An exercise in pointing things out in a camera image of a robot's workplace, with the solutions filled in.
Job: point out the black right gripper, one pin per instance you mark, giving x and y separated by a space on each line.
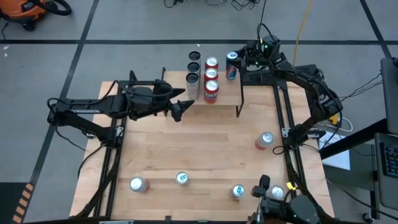
267 53

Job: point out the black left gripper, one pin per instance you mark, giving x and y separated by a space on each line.
149 99

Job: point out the slim silver blue can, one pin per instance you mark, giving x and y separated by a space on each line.
231 67
238 191
182 178

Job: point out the tall white Celsius can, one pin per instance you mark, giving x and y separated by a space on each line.
193 67
192 88
194 56

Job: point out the red Fanta strawberry can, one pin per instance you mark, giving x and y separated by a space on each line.
211 93
211 62
211 73

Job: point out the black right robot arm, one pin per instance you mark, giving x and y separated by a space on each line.
311 84

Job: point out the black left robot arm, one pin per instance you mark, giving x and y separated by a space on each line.
93 107

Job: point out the wooden shelf with black legs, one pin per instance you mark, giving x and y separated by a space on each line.
230 90

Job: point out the yellow plug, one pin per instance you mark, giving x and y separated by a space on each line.
334 119

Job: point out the black table clamp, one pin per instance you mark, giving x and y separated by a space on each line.
168 219

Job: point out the white paper sheet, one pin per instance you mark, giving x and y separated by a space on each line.
339 158

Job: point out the black desk beam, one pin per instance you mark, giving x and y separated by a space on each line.
370 130

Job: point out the grey monitor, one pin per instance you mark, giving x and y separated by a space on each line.
391 93

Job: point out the black keyboard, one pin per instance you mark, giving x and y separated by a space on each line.
391 160

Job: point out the orange shop vacuum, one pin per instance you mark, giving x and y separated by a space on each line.
21 9

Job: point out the black mat with orange stripes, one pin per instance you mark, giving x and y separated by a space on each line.
9 202

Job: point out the black caster wheel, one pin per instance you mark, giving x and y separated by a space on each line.
367 216

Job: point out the black metal rail frame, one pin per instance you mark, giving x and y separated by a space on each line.
146 82

